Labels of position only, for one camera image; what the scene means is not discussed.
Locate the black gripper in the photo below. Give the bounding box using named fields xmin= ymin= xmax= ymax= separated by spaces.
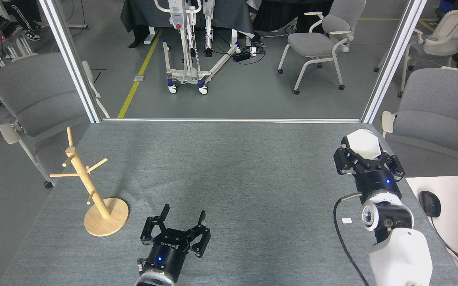
xmin=333 ymin=135 xmax=406 ymax=205
xmin=138 ymin=204 xmax=211 ymax=283

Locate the white hexagonal cup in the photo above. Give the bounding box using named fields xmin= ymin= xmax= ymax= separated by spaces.
xmin=346 ymin=128 xmax=383 ymax=160

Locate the wooden cup rack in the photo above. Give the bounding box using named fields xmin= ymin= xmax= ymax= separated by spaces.
xmin=50 ymin=127 xmax=130 ymax=238

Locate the black computer mouse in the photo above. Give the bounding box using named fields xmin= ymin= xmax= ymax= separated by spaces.
xmin=418 ymin=191 xmax=442 ymax=218

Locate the white desk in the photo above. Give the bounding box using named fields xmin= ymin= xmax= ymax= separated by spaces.
xmin=406 ymin=175 xmax=458 ymax=286

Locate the white chair with slatted back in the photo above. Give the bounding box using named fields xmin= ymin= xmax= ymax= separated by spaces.
xmin=373 ymin=9 xmax=458 ymax=99

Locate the white stand on wheels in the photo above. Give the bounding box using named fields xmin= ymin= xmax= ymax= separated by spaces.
xmin=153 ymin=0 xmax=241 ymax=95

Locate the black cloth covered table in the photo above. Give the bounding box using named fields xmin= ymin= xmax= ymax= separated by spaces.
xmin=120 ymin=0 xmax=335 ymax=48

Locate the person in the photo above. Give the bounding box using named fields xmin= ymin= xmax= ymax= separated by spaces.
xmin=10 ymin=0 xmax=49 ymax=41

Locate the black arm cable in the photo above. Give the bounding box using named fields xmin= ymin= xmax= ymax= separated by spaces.
xmin=333 ymin=192 xmax=369 ymax=286

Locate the grey chair with white frame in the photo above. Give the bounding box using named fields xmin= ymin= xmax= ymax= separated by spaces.
xmin=278 ymin=0 xmax=367 ymax=95
xmin=381 ymin=66 xmax=458 ymax=176
xmin=0 ymin=52 xmax=111 ymax=189

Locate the silver frame post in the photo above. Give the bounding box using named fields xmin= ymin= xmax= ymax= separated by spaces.
xmin=38 ymin=0 xmax=103 ymax=124
xmin=361 ymin=0 xmax=428 ymax=124

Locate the silver frame crossbar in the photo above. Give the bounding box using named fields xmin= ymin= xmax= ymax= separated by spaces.
xmin=101 ymin=118 xmax=363 ymax=124

